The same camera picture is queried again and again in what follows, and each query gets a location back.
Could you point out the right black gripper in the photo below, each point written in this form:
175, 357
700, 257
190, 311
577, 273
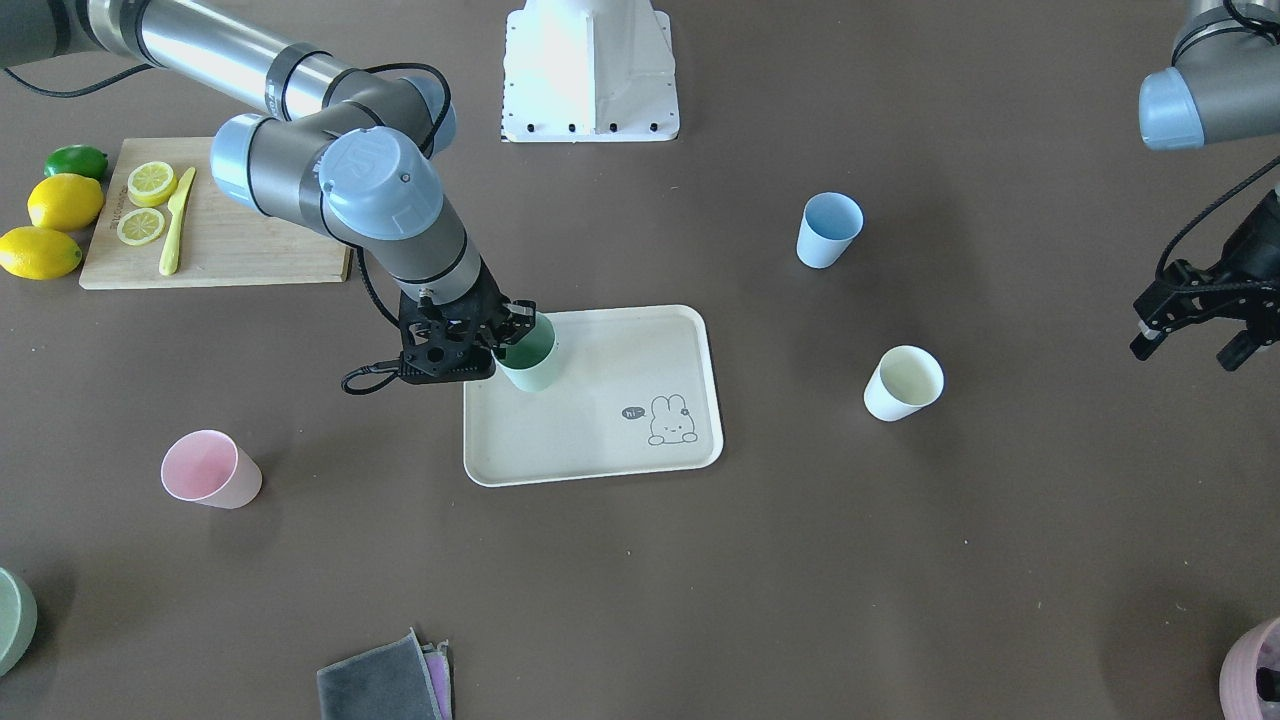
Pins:
518, 318

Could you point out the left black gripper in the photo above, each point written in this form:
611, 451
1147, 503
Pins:
1256, 243

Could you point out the green plastic cup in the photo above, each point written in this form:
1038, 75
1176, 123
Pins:
532, 365

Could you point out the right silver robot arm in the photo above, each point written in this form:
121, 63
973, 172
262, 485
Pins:
328, 146

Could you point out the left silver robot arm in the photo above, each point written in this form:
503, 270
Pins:
1222, 84

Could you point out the cream rabbit tray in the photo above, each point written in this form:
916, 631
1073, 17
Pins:
626, 391

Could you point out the cream plastic cup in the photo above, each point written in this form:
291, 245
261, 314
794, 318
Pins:
906, 379

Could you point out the pink plastic cup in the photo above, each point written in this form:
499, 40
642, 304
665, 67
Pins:
208, 467

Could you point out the blue plastic cup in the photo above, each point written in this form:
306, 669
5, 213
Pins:
831, 221

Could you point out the yellow plastic knife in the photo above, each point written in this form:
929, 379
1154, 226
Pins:
176, 205

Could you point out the grey folded cloth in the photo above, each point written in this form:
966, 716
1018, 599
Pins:
407, 679

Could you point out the wooden cutting board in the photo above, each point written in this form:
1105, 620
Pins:
223, 244

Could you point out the pink bowl with ice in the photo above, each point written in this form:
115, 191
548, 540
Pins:
1248, 675

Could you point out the lemon slice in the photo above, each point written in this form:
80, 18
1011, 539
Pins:
140, 226
151, 184

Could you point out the green lime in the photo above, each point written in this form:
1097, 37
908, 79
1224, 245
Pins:
80, 160

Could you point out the yellow lemon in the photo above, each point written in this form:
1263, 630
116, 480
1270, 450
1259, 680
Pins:
39, 254
65, 202

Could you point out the green bowl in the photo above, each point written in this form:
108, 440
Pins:
19, 616

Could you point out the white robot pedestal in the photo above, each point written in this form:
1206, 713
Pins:
589, 72

